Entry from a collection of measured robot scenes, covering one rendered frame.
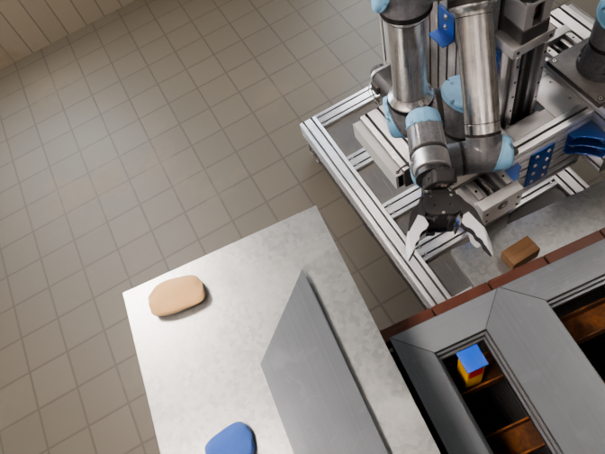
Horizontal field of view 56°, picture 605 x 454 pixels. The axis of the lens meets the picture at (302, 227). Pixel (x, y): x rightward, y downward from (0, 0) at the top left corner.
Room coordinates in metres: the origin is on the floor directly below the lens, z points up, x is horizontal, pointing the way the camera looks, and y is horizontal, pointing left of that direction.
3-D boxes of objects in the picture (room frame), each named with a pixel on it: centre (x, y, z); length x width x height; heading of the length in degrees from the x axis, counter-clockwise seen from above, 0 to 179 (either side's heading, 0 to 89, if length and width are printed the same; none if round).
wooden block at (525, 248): (0.67, -0.60, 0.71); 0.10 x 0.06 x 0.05; 101
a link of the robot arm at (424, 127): (0.70, -0.31, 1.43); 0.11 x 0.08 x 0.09; 163
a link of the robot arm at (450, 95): (0.92, -0.51, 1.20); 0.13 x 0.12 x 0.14; 73
